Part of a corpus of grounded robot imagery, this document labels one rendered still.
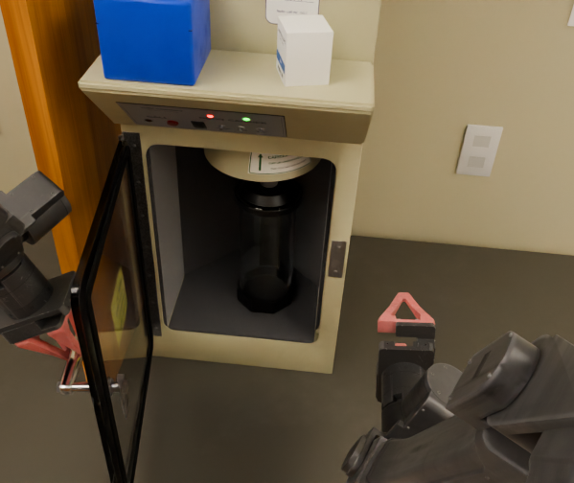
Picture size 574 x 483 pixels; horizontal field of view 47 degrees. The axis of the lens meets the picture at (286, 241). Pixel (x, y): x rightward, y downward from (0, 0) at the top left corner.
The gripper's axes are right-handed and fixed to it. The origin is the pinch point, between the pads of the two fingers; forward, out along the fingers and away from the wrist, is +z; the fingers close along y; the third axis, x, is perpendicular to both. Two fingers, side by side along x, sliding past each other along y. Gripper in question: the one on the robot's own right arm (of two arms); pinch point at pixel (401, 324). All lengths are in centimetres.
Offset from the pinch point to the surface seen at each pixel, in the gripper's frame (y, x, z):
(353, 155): 18.7, 6.8, 12.1
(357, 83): 31.9, 6.1, 5.7
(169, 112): 29.4, 27.8, 4.3
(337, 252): 2.4, 9.0, 11.8
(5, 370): -19, 65, 5
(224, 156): 16.5, 24.9, 15.5
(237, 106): 31.4, 19.1, 1.6
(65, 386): 5.3, 39.3, -16.8
